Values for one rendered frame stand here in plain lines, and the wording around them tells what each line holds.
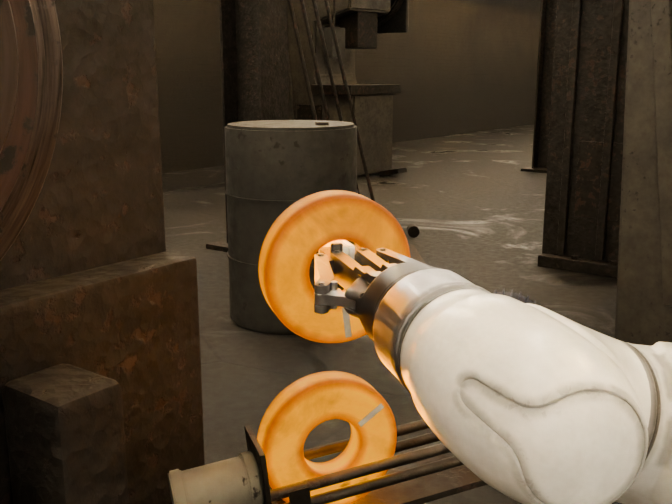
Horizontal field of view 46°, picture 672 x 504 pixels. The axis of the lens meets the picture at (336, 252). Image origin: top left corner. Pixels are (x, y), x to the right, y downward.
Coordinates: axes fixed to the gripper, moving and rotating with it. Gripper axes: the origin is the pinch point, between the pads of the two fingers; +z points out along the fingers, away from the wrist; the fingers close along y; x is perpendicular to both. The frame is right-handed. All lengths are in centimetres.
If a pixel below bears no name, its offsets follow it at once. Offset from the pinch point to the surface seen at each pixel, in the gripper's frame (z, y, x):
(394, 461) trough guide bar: -2.0, 6.4, -23.5
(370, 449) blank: -0.1, 4.4, -22.8
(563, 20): 308, 237, 29
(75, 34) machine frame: 23.1, -22.8, 20.5
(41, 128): 1.5, -26.7, 12.7
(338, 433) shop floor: 136, 49, -99
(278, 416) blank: 0.3, -5.9, -17.4
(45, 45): 2.4, -25.8, 19.7
